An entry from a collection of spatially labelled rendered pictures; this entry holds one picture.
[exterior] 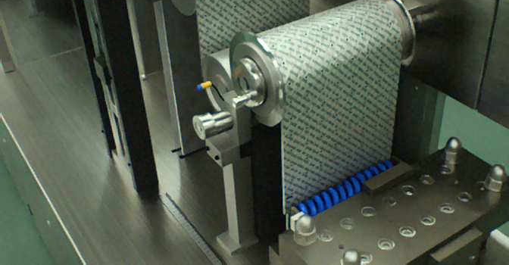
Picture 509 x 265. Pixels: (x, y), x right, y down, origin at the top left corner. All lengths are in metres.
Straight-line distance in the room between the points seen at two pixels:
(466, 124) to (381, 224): 2.13
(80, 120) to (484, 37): 0.95
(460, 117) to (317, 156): 2.19
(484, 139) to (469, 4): 2.03
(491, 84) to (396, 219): 0.26
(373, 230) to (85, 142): 0.74
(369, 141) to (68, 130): 0.76
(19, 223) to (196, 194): 1.54
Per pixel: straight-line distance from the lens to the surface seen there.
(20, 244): 2.58
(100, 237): 1.18
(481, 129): 3.06
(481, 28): 0.99
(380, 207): 1.00
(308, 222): 0.91
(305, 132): 0.91
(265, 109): 0.88
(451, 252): 0.96
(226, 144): 0.95
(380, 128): 1.04
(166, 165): 1.31
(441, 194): 1.04
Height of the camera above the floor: 1.70
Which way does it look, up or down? 35 degrees down
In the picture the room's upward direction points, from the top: 3 degrees counter-clockwise
